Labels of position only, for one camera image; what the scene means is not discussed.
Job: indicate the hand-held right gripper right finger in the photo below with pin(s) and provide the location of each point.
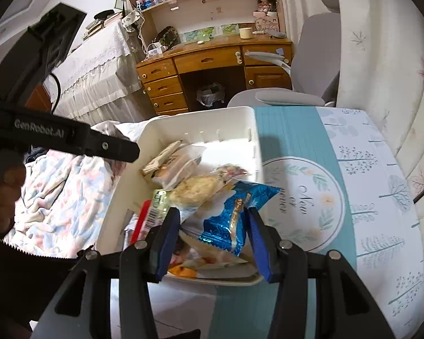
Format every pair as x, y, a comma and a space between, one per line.
261, 247

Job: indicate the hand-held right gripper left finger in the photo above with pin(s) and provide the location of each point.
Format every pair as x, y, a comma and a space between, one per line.
166, 243

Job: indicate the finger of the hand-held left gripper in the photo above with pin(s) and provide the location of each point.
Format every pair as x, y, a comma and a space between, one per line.
113, 146

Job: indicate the red packet with barcode label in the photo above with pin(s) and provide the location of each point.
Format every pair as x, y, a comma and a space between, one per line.
143, 222

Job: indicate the orange oat bar packet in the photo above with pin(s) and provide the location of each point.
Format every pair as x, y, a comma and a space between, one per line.
183, 272

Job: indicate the blue foil snack packet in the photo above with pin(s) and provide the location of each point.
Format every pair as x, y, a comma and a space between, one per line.
229, 215

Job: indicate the beige cracker packet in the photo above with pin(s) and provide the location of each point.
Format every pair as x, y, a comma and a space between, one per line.
160, 160

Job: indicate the clear packet of puffed pieces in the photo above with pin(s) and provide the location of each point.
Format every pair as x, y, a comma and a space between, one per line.
194, 189

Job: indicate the round cookies packet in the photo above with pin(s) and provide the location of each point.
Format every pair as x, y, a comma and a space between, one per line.
187, 160

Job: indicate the nut and date packet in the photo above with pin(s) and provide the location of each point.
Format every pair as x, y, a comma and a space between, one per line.
229, 171

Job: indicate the white plastic bin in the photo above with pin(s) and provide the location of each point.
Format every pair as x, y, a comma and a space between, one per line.
212, 127

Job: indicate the person's left hand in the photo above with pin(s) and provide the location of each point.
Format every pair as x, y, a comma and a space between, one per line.
3, 201

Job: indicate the dark blue garment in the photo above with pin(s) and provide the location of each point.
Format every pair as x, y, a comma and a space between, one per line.
35, 157

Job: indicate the brown wooden door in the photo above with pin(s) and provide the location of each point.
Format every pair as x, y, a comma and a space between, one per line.
42, 97

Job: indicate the floral blanket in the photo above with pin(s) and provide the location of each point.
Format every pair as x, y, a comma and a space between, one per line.
67, 190

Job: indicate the white power strip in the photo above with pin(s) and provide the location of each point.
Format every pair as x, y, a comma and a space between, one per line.
155, 51

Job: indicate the trash bin with plastic bag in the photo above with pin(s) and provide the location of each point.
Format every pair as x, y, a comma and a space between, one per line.
210, 95

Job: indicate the dark patterned pouch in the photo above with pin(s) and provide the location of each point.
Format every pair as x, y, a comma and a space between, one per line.
166, 37

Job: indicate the wooden desk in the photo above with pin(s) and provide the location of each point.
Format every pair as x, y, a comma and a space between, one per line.
205, 58

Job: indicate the wooden bookshelf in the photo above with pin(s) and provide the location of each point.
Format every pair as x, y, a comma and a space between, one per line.
212, 10

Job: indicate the cream cup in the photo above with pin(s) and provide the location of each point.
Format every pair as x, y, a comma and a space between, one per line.
246, 32

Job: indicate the grey office chair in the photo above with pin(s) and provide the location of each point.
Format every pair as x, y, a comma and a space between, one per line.
314, 49

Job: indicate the small doll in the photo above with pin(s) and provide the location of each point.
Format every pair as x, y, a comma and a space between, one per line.
265, 3

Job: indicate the white floral curtain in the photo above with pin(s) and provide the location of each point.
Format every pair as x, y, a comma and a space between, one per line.
381, 60

